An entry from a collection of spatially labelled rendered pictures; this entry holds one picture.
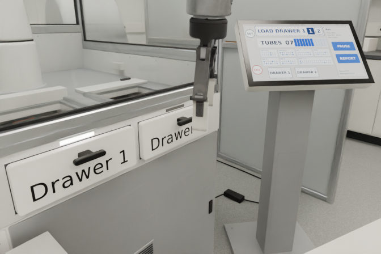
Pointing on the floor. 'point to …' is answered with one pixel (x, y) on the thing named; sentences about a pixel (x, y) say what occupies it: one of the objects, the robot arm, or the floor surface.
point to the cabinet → (136, 209)
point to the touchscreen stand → (279, 180)
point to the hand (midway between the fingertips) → (203, 111)
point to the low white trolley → (39, 246)
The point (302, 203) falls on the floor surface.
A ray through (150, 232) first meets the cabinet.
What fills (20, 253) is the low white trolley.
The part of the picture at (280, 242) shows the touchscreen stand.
